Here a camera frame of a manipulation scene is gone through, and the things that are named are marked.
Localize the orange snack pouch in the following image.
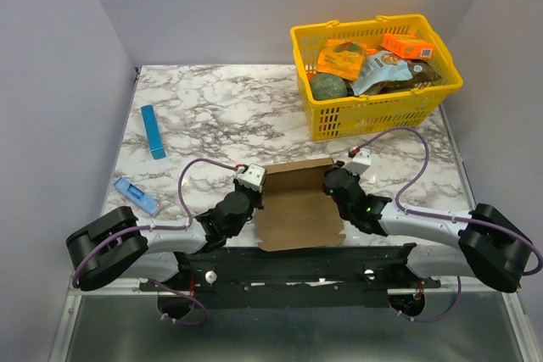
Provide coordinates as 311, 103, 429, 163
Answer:
316, 39, 367, 81

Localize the brown cardboard box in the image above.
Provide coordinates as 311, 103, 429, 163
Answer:
255, 158, 345, 252

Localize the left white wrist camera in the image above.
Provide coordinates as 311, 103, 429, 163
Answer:
235, 164, 267, 193

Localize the long blue bar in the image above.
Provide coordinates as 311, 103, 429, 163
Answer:
141, 105, 166, 159

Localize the small blue block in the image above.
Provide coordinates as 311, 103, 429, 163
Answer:
114, 177, 160, 216

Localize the light blue snack bag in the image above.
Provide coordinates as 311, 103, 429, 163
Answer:
351, 50, 413, 97

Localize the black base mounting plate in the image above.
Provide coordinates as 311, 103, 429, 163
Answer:
139, 242, 495, 310

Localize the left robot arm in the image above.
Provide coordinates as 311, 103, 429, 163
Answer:
65, 179, 265, 292

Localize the yellow plastic basket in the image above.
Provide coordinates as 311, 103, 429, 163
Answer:
290, 14, 463, 141

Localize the orange carton box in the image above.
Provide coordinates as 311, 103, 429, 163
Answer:
381, 33, 434, 59

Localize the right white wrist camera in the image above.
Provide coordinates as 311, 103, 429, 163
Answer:
344, 148, 372, 175

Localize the dark brown snack bag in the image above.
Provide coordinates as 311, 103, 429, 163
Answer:
365, 60, 441, 95

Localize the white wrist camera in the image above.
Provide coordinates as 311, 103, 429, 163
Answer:
235, 164, 267, 193
344, 148, 372, 175

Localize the aluminium frame rail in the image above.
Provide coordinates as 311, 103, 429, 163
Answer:
50, 279, 542, 361

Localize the green round melon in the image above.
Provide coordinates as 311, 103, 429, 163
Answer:
309, 73, 348, 101

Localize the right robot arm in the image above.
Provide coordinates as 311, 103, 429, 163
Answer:
323, 162, 535, 292

